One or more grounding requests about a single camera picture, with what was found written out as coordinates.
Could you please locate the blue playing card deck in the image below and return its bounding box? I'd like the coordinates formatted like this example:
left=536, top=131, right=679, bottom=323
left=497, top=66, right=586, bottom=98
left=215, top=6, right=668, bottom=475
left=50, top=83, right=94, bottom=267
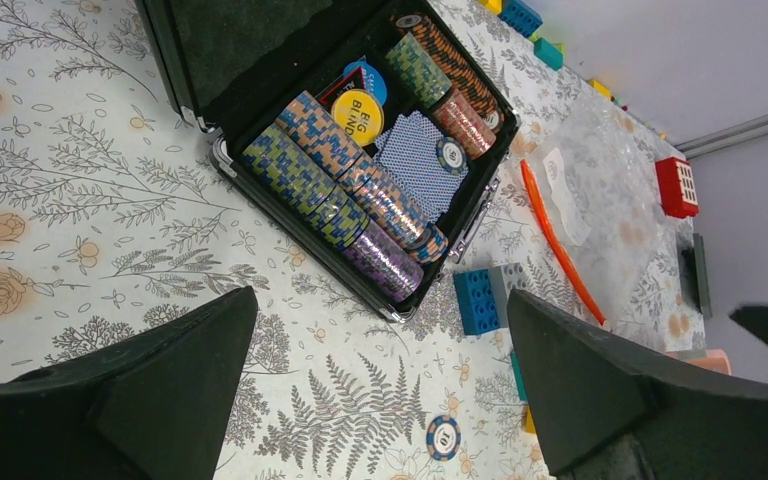
left=374, top=111, right=469, bottom=221

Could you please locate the blue toy brick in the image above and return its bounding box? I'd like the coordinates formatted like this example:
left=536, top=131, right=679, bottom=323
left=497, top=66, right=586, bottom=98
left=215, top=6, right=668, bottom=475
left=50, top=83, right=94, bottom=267
left=453, top=269, right=500, bottom=336

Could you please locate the red toy block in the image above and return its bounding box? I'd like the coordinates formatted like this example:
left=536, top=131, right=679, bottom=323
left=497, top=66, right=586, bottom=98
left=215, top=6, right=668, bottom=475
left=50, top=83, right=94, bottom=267
left=654, top=156, right=699, bottom=219

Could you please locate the floral tablecloth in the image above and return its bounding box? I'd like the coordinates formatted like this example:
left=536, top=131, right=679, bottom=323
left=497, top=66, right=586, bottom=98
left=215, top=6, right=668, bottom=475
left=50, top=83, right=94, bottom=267
left=0, top=0, right=710, bottom=480

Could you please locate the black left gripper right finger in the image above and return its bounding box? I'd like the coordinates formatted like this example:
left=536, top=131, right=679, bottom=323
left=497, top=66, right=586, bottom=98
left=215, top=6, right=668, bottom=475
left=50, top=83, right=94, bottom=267
left=507, top=290, right=768, bottom=479

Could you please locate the blue poker chip on table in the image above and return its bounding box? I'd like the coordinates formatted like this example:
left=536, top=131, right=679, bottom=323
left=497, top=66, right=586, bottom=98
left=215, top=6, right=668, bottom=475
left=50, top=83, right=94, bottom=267
left=426, top=415, right=462, bottom=461

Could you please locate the blue brick at wall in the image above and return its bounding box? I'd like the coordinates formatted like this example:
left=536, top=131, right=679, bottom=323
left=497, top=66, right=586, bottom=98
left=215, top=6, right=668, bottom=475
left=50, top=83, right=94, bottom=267
left=498, top=0, right=543, bottom=38

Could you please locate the yellow toy brick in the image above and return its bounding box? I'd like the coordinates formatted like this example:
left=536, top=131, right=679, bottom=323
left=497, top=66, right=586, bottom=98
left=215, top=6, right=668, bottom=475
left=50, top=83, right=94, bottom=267
left=523, top=405, right=536, bottom=435

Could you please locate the grey studded baseplate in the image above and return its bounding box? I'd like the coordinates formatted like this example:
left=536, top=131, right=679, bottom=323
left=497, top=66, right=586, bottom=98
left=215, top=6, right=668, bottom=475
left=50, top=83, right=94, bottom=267
left=678, top=233, right=713, bottom=320

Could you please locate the teal brick at wall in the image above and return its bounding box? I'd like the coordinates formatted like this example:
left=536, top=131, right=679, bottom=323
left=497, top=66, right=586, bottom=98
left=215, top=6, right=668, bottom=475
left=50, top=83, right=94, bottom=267
left=533, top=38, right=564, bottom=71

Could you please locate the yellow big blind button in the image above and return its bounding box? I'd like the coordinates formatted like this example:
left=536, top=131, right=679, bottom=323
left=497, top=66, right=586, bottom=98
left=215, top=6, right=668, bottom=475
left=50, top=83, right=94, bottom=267
left=331, top=89, right=385, bottom=147

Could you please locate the clear zip bag orange zipper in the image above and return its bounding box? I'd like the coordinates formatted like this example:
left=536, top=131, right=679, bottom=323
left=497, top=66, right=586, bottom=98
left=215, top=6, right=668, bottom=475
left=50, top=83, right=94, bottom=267
left=526, top=97, right=686, bottom=325

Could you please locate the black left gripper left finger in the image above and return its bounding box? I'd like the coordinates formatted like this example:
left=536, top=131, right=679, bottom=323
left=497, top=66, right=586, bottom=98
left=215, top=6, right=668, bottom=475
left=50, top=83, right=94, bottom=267
left=0, top=287, right=258, bottom=479

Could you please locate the pink plastic basket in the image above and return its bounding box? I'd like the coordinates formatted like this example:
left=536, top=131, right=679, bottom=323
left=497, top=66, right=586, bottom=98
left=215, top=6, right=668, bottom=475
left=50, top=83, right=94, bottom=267
left=665, top=349, right=732, bottom=375

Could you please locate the teal toy brick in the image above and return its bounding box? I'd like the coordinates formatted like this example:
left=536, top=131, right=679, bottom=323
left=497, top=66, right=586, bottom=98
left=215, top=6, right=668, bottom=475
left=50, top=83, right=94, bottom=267
left=510, top=351, right=528, bottom=403

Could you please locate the grey toy brick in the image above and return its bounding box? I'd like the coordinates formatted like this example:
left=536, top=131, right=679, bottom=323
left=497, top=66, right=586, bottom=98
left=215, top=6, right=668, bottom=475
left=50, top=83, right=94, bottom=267
left=488, top=263, right=526, bottom=328

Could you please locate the black poker chip case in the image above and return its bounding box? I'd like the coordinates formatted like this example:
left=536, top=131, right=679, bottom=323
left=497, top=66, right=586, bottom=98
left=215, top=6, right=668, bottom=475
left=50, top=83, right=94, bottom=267
left=136, top=1, right=519, bottom=323

